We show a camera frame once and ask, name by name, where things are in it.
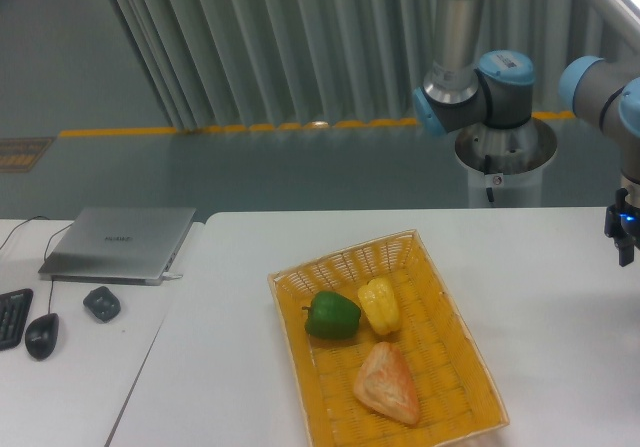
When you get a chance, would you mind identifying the white usb dongle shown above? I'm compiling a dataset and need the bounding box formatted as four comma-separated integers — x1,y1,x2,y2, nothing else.
162,272,183,281

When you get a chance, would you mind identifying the silver closed laptop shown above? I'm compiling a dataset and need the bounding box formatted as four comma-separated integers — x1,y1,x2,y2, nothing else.
39,207,196,285

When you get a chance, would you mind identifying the black laptop cable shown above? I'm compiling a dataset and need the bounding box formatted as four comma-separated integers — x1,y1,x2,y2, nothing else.
0,215,75,251

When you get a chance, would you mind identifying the yellow woven basket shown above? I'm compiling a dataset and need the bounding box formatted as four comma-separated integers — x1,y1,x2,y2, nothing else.
268,230,510,446

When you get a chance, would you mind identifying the triangular pastry bread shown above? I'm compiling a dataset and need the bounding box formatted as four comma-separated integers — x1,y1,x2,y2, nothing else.
353,342,420,425

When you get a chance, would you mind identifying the small black gadget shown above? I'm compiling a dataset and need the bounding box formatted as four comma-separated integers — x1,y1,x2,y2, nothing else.
83,286,121,323

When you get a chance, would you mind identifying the grey pleated curtain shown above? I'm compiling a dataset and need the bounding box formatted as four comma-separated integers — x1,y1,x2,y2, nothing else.
110,0,639,131

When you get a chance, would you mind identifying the green bell pepper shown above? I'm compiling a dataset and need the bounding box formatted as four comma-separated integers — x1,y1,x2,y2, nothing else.
304,291,361,340

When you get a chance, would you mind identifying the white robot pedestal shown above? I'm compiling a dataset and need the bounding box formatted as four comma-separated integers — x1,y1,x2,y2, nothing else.
454,118,558,208

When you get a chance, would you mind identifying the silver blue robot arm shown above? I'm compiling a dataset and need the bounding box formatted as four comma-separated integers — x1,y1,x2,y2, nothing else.
413,0,639,266

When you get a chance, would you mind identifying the black mouse cable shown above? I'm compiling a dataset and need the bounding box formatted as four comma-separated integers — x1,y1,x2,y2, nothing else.
42,226,76,315

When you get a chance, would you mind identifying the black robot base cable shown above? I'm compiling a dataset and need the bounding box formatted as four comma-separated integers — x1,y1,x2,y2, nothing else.
482,154,495,204

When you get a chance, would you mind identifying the black keyboard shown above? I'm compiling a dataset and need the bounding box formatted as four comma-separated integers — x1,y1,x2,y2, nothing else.
0,289,33,351

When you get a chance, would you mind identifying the black computer mouse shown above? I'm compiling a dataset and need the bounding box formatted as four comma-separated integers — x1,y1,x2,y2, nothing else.
24,313,59,361

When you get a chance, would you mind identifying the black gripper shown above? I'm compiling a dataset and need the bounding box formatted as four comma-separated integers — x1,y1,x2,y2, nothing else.
604,187,639,267

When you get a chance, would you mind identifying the yellow bell pepper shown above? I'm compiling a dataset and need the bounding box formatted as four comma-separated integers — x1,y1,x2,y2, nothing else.
357,277,401,335

